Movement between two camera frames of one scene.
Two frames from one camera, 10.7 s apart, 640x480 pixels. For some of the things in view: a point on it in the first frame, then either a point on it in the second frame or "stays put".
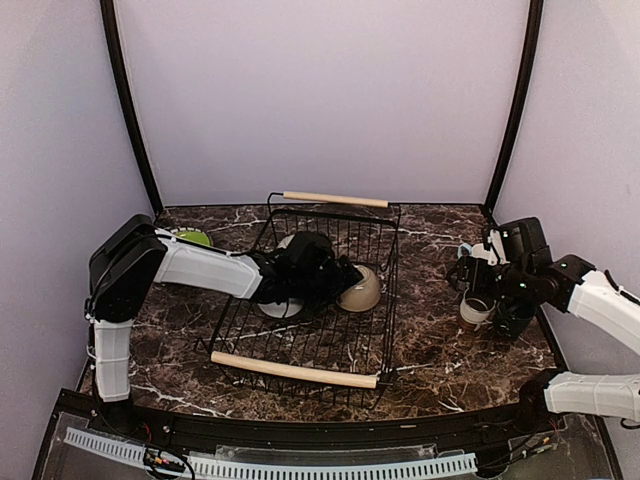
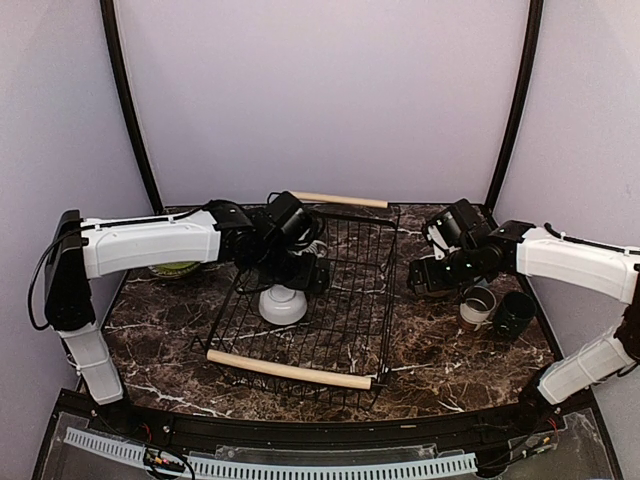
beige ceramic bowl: x=362 y=296 → x=441 y=293
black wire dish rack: x=337 y=354 stays put
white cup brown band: x=474 y=312 stays put
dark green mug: x=511 y=317 stays put
